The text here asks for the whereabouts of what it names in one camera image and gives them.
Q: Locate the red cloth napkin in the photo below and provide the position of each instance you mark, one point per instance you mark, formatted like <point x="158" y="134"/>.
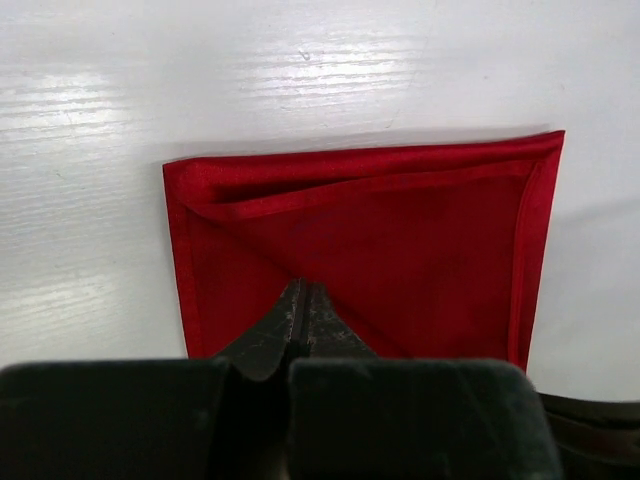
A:
<point x="431" y="251"/>

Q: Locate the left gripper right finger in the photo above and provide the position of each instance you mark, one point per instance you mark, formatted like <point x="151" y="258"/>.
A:
<point x="321" y="331"/>

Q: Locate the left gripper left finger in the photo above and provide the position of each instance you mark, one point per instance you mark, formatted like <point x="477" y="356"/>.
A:
<point x="275" y="340"/>

